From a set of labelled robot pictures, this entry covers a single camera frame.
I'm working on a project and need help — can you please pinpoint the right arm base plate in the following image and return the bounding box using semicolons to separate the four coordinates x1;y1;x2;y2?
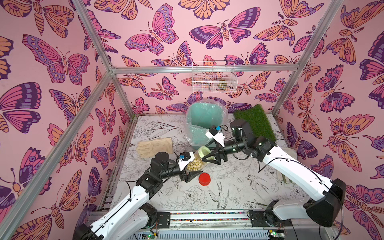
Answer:
247;210;292;228

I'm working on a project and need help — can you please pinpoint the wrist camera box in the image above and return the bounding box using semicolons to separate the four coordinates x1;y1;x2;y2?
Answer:
177;152;195;171
206;125;226;147

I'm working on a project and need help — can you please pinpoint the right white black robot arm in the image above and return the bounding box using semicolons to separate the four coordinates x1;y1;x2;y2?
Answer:
202;119;346;228

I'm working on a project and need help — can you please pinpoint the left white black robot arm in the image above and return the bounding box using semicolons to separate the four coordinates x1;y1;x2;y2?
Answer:
73;152;202;240

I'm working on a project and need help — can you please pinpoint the green lid peanut jar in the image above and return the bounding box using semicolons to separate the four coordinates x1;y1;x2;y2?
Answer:
186;155;208;172

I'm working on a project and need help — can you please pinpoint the mint green trash bin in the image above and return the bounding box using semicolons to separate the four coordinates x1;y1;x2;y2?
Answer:
186;102;226;148

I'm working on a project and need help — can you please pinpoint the left beige cloth glove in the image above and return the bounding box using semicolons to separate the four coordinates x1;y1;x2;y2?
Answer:
136;138;174;159

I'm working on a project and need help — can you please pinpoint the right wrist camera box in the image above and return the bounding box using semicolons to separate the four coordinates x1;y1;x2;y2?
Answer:
206;125;226;147

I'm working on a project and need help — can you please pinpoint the green object in basket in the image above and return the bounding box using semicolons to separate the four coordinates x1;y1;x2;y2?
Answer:
217;80;228;91

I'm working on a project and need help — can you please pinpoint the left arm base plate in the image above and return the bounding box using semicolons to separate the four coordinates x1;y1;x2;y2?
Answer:
145;212;171;230

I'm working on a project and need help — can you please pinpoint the red jar lid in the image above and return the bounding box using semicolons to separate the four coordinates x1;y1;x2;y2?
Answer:
199;173;211;186

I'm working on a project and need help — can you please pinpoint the light green jar lid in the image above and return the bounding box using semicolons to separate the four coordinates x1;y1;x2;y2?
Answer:
197;146;215;161

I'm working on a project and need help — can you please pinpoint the white wire wall basket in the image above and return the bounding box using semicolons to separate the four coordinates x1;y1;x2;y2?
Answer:
191;65;238;94

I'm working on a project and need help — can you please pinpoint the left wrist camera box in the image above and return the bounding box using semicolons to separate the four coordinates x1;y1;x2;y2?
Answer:
177;152;195;171

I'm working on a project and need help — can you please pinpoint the green artificial grass mat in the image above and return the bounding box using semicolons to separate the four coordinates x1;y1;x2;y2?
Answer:
234;104;277;141

